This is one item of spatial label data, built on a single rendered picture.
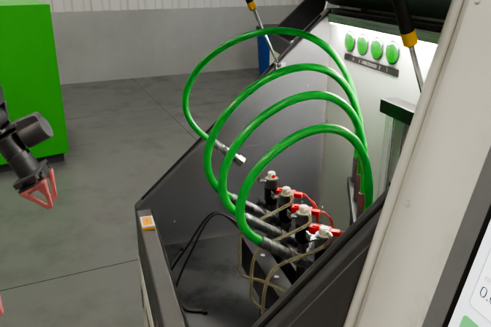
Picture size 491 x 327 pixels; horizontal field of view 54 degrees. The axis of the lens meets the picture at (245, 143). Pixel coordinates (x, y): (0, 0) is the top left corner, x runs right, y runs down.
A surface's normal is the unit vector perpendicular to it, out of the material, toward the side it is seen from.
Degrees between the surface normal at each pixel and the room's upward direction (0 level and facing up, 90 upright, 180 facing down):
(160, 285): 0
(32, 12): 90
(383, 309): 76
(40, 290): 0
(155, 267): 0
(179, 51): 90
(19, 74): 90
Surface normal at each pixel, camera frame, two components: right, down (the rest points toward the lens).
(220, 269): 0.00, -0.94
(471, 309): -0.92, -0.12
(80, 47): 0.40, 0.31
